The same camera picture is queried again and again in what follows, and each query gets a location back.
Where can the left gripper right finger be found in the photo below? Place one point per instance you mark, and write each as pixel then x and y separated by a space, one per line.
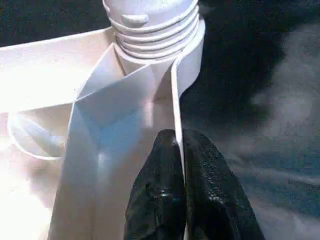
pixel 212 195

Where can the white plastic table top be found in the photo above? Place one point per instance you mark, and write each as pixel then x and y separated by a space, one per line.
pixel 50 70

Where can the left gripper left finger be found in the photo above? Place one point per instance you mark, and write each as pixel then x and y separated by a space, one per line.
pixel 160 190

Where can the black work mat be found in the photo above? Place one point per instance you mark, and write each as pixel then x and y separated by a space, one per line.
pixel 237 75

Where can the white plastic table leg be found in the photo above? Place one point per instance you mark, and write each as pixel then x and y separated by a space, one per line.
pixel 150 32

